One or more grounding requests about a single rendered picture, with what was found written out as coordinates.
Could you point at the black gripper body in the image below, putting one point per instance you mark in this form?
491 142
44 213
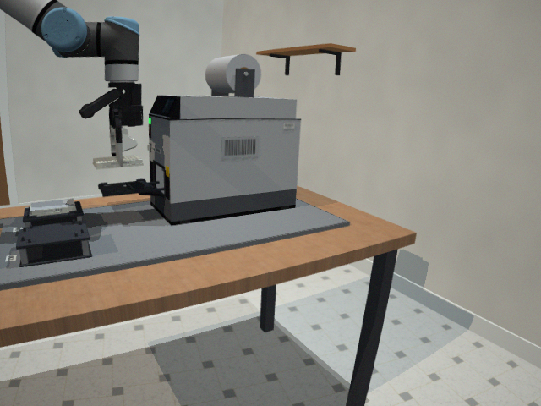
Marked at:
128 105

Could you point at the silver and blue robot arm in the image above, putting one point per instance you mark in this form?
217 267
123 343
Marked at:
116 39

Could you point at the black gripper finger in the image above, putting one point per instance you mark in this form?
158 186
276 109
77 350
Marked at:
113 151
121 135

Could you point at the grey cylinder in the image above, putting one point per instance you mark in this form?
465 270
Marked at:
220 72

